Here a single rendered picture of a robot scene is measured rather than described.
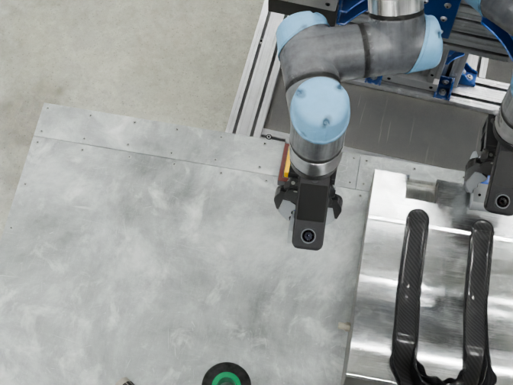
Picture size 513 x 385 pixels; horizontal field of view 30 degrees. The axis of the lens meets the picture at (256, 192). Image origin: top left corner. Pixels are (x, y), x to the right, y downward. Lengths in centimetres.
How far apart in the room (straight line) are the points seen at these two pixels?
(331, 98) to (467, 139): 129
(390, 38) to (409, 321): 48
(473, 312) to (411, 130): 97
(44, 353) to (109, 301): 14
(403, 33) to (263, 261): 54
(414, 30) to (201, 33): 160
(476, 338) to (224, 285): 43
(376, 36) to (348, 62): 5
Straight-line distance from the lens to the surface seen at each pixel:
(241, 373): 158
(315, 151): 128
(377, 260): 159
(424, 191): 168
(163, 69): 279
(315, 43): 130
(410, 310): 156
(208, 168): 174
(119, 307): 166
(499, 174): 149
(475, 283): 161
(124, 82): 278
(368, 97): 251
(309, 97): 123
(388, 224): 162
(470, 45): 202
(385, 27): 131
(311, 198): 138
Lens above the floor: 237
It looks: 66 degrees down
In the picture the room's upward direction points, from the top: straight up
